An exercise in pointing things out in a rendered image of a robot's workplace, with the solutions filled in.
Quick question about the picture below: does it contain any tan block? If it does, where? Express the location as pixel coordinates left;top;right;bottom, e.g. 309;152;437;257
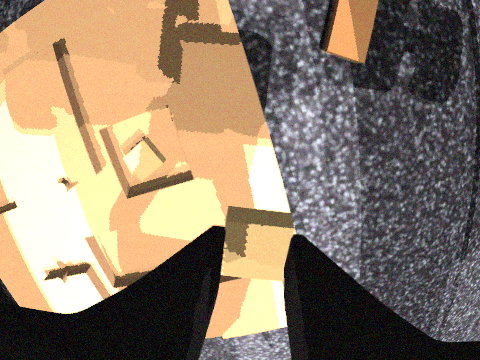
123;136;167;181
221;207;295;281

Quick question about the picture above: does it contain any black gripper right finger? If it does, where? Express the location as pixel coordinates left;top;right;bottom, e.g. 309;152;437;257
283;235;480;360

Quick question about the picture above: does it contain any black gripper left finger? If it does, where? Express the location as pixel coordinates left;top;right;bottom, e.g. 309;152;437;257
0;224;225;360

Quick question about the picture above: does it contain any orange rectangular block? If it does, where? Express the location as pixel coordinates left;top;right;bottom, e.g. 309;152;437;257
324;0;379;64

